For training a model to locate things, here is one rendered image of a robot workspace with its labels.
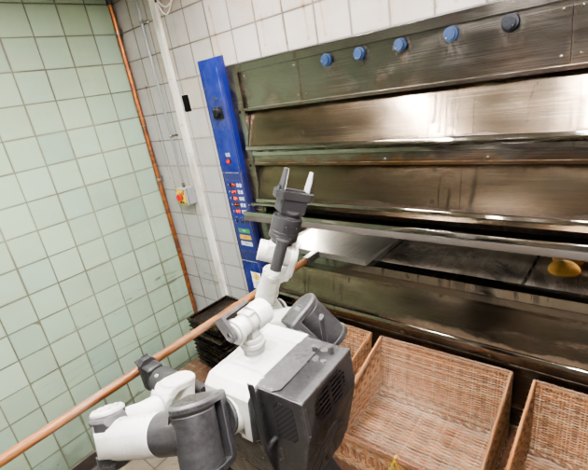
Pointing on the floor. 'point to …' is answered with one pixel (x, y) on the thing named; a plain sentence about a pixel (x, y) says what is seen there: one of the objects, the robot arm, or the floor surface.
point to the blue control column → (211, 76)
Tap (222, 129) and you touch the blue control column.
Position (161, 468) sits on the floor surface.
